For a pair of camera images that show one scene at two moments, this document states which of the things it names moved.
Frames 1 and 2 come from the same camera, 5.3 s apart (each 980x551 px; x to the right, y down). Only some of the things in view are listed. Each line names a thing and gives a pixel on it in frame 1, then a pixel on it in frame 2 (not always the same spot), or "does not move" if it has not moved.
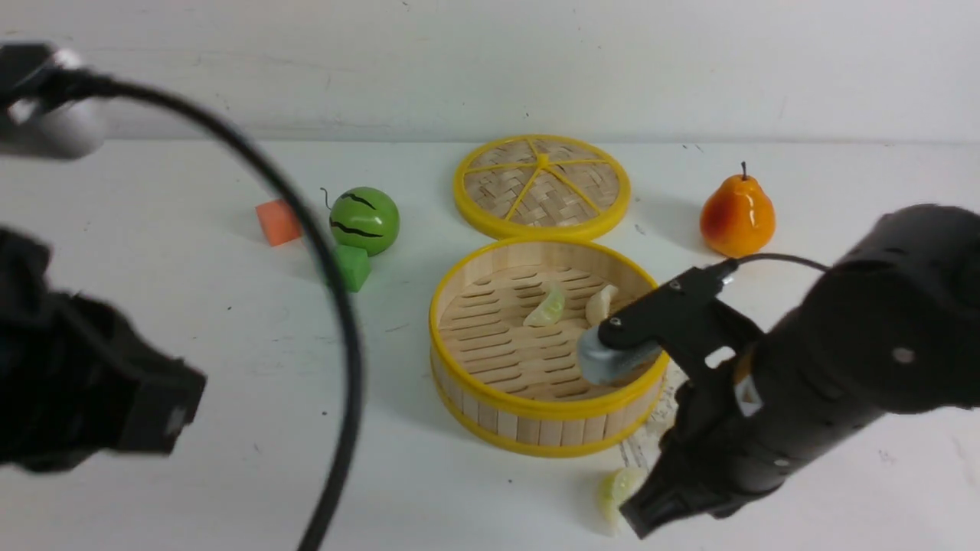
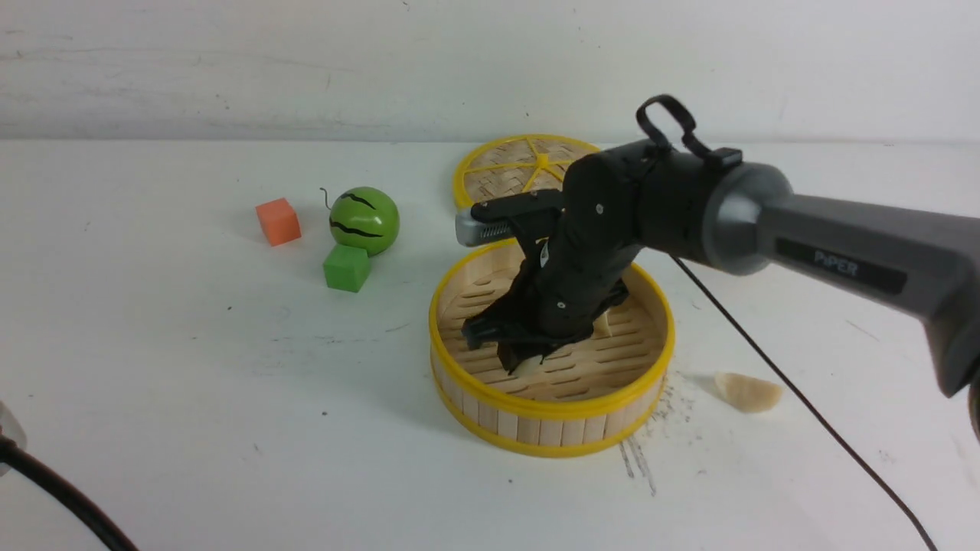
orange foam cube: (279, 221) does not move
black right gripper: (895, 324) → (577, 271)
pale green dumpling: (663, 418) → (527, 366)
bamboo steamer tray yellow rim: (504, 337) does not move
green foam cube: (349, 267) does not move
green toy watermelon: (365, 217) does not move
